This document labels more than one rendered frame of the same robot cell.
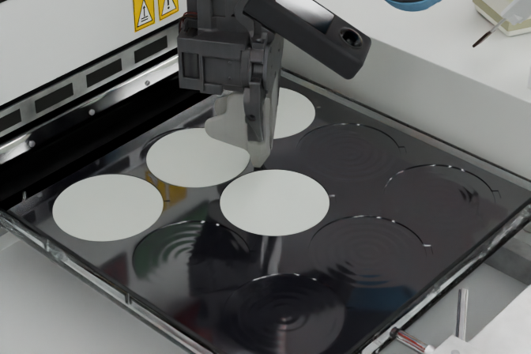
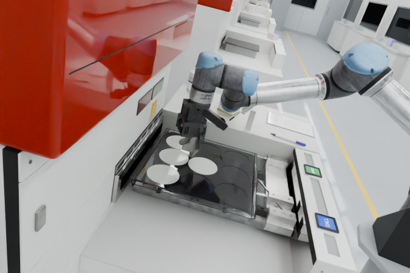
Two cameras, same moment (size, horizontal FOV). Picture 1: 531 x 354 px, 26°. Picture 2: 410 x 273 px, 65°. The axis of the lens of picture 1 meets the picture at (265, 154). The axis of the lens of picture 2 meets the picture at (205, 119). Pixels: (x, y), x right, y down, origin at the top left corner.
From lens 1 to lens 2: 61 cm
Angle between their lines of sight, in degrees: 35
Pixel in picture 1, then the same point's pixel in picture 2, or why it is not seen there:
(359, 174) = (215, 155)
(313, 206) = (212, 165)
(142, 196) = (169, 169)
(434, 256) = (248, 172)
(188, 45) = (187, 124)
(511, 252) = not seen: hidden behind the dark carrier
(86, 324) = (163, 210)
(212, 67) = (190, 130)
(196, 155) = (173, 156)
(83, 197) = (154, 172)
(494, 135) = (237, 142)
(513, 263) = not seen: hidden behind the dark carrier
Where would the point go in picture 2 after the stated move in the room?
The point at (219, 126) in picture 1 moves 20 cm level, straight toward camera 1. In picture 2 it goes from (186, 147) to (222, 183)
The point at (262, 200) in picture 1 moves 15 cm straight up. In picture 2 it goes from (199, 166) to (210, 127)
